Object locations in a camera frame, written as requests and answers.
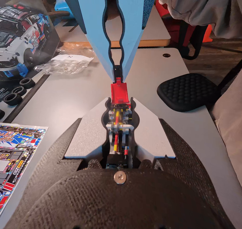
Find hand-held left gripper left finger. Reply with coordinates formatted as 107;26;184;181
64;97;111;159

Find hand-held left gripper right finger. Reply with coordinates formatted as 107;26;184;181
131;97;176;163

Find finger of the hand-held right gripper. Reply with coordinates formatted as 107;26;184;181
117;0;151;82
74;0;116;82

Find lego car chassis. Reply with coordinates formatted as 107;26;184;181
105;101;135;169

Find red lego seat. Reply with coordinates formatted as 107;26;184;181
111;65;131;104

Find black lego set box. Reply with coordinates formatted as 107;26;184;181
0;0;64;123

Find blue plastic object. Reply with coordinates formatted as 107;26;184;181
54;0;73;16

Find empty clear plastic bag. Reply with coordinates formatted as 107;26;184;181
57;42;95;54

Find red and black bag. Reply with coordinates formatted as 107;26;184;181
155;3;214;60

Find white labelled clear plastic bag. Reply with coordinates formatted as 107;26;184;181
34;54;94;75

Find black padded chair armrest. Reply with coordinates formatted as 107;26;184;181
157;60;242;112

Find holographic sticker sheet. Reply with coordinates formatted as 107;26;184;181
0;122;49;214

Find person's tan trousers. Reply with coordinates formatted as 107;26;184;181
209;70;242;188

